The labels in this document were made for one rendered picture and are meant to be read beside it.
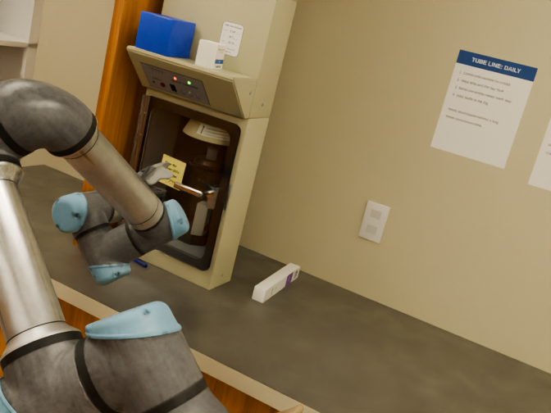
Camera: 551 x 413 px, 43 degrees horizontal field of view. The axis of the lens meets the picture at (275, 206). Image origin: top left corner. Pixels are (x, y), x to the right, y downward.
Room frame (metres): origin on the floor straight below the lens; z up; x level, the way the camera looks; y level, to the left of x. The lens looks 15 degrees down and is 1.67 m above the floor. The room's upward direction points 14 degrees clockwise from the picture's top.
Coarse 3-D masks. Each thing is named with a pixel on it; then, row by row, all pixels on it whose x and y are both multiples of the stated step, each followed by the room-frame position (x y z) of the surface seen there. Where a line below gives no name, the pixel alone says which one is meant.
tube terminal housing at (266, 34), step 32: (192, 0) 1.81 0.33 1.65; (224, 0) 1.77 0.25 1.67; (256, 0) 1.73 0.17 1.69; (288, 0) 1.76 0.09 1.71; (256, 32) 1.72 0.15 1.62; (288, 32) 1.80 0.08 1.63; (224, 64) 1.75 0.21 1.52; (256, 64) 1.72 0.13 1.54; (160, 96) 1.82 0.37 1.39; (256, 96) 1.72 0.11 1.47; (256, 128) 1.76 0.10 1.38; (256, 160) 1.79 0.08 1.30; (224, 224) 1.71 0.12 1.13; (160, 256) 1.78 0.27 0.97; (224, 256) 1.75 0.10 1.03
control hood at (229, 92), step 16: (128, 48) 1.73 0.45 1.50; (160, 64) 1.71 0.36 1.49; (176, 64) 1.67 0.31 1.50; (192, 64) 1.67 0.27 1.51; (144, 80) 1.79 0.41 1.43; (208, 80) 1.65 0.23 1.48; (224, 80) 1.62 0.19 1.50; (240, 80) 1.63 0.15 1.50; (256, 80) 1.70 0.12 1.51; (176, 96) 1.77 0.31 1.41; (208, 96) 1.70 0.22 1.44; (224, 96) 1.66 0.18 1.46; (240, 96) 1.65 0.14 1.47; (240, 112) 1.68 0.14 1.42
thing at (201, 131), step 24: (168, 120) 1.79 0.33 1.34; (192, 120) 1.76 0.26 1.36; (216, 120) 1.73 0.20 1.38; (144, 144) 1.81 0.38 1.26; (168, 144) 1.78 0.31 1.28; (192, 144) 1.75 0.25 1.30; (216, 144) 1.72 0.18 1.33; (192, 168) 1.74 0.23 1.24; (216, 168) 1.71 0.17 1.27; (168, 192) 1.77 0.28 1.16; (216, 192) 1.71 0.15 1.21; (192, 216) 1.73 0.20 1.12; (216, 216) 1.70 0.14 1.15; (192, 240) 1.72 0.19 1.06; (192, 264) 1.72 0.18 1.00
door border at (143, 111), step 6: (144, 102) 1.83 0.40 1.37; (144, 108) 1.82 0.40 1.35; (144, 114) 1.82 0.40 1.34; (144, 120) 1.82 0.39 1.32; (138, 126) 1.82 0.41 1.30; (144, 126) 1.82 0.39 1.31; (138, 132) 1.83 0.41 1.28; (138, 138) 1.82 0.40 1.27; (138, 144) 1.82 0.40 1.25; (132, 150) 1.82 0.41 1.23; (138, 150) 1.82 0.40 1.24; (138, 156) 1.82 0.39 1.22; (132, 162) 1.83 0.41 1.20; (120, 222) 1.83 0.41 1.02
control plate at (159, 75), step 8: (144, 64) 1.74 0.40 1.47; (144, 72) 1.76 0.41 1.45; (152, 72) 1.75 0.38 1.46; (160, 72) 1.73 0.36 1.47; (168, 72) 1.71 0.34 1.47; (160, 80) 1.75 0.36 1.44; (168, 80) 1.74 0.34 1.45; (176, 80) 1.72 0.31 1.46; (184, 80) 1.70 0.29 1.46; (192, 80) 1.68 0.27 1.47; (200, 80) 1.67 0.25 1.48; (160, 88) 1.78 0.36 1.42; (168, 88) 1.76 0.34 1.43; (176, 88) 1.74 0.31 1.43; (184, 88) 1.72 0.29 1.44; (192, 88) 1.71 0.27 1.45; (200, 88) 1.69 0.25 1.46; (184, 96) 1.75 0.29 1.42; (192, 96) 1.73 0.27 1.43; (200, 96) 1.71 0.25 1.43; (208, 104) 1.72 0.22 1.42
